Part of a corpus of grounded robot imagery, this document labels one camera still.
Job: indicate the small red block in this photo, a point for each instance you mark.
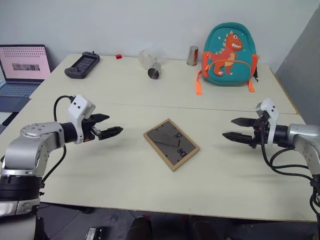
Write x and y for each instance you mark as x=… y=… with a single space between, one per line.
x=118 y=56

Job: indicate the teal dinosaur backpack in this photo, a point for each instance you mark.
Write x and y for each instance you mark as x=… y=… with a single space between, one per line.
x=228 y=55

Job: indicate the upright steel cup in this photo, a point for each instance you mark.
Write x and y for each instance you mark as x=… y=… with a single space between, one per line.
x=192 y=55

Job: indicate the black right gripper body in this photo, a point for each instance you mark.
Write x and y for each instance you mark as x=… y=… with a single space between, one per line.
x=260 y=130

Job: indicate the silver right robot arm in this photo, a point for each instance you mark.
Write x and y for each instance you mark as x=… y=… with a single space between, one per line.
x=303 y=140

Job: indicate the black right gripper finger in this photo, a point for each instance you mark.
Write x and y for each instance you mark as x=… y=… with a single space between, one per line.
x=237 y=137
x=243 y=122

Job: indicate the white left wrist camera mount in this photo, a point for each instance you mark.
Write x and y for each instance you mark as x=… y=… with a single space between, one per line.
x=80 y=110

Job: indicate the tipped steel cup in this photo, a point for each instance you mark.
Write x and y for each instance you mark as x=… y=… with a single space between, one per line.
x=154 y=71

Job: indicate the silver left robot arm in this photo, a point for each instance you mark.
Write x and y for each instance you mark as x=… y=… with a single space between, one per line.
x=30 y=147

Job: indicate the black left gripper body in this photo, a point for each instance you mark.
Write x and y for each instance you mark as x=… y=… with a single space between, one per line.
x=88 y=126

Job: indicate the dark rounded shape under table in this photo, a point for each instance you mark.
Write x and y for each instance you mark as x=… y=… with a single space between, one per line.
x=140 y=228

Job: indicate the clear plastic cup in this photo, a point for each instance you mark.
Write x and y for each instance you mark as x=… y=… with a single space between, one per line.
x=146 y=58

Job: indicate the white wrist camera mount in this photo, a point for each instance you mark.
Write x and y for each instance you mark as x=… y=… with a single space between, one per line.
x=80 y=110
x=269 y=112

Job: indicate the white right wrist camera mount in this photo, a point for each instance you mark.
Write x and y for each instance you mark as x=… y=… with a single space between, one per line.
x=269 y=112

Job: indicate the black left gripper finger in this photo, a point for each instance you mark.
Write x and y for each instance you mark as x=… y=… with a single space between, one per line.
x=101 y=117
x=110 y=132

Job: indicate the open laptop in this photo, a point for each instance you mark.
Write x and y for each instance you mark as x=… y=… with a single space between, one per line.
x=21 y=75

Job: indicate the wooden picture frame face-down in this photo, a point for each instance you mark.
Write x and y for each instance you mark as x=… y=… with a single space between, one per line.
x=171 y=145

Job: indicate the black device on floor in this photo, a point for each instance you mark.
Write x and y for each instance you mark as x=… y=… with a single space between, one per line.
x=95 y=233

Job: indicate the black handheld game controller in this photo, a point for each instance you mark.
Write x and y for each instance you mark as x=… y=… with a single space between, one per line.
x=82 y=65

